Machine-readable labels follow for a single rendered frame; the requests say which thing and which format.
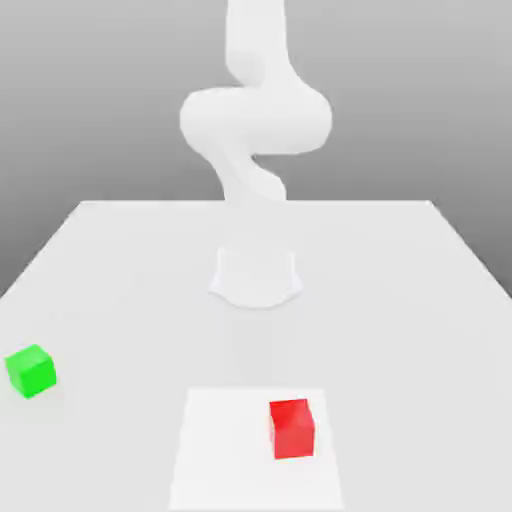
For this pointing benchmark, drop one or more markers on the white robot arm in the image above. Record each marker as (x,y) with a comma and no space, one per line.
(256,120)

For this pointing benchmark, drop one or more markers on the small red cube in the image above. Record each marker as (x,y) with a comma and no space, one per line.
(292,432)

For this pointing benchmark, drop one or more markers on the small green cube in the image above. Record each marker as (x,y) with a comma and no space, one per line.
(31,372)

